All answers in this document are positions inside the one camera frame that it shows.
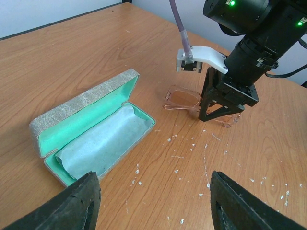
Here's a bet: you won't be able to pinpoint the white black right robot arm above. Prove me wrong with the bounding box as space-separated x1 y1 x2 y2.
199 0 307 121

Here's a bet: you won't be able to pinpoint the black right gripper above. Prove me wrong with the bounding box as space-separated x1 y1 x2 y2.
199 35 279 121

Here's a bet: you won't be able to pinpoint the light blue cleaning cloth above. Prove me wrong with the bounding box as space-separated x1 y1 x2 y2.
55 103 154 180

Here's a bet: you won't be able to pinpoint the red thin-frame sunglasses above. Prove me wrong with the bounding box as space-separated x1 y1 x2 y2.
164 85 241 128

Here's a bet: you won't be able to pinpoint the grey leather glasses case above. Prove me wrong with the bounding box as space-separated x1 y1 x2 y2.
29 69 156 186

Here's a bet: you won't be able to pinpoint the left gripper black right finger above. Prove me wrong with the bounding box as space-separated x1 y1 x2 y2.
210 171 305 230

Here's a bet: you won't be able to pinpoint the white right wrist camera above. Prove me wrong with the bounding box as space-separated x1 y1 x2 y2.
176 46 228 74

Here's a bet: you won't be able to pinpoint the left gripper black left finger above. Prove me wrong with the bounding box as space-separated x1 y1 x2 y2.
4 172 101 230

